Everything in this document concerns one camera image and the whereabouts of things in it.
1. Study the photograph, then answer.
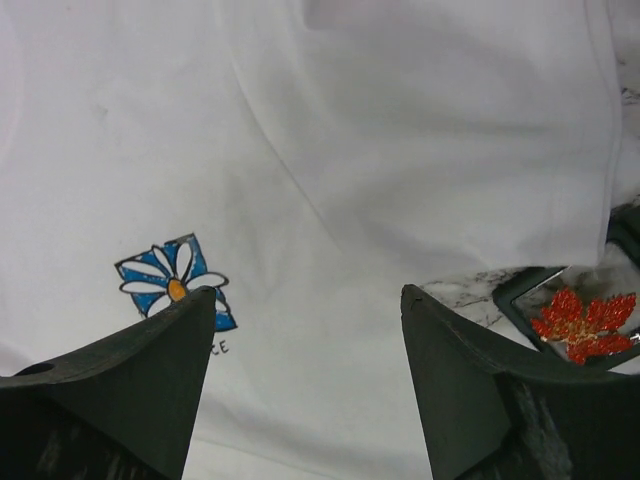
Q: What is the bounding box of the black brooch display box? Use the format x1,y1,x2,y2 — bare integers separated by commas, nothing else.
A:
492,207,639,369

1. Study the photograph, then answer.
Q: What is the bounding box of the white t-shirt daisy print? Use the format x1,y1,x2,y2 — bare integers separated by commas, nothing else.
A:
1,1,621,479

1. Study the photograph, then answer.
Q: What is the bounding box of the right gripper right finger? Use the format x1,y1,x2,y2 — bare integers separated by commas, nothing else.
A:
401,285,639,479

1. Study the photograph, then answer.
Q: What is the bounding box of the red maple leaf brooch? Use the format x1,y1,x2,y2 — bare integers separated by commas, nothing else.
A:
531,288,636,365

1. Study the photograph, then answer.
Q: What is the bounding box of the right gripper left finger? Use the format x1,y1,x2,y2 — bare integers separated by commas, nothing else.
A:
1,287,217,479

